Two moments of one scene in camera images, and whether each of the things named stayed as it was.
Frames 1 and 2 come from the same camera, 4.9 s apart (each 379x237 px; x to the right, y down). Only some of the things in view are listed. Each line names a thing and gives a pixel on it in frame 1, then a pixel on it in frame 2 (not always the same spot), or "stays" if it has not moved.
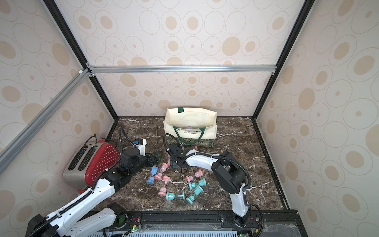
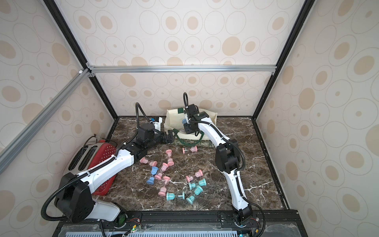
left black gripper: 157,159 to 167,139
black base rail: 268,223 stays
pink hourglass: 164,166 stays
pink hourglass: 198,174 stays
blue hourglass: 154,171 stays
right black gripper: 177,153 to 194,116
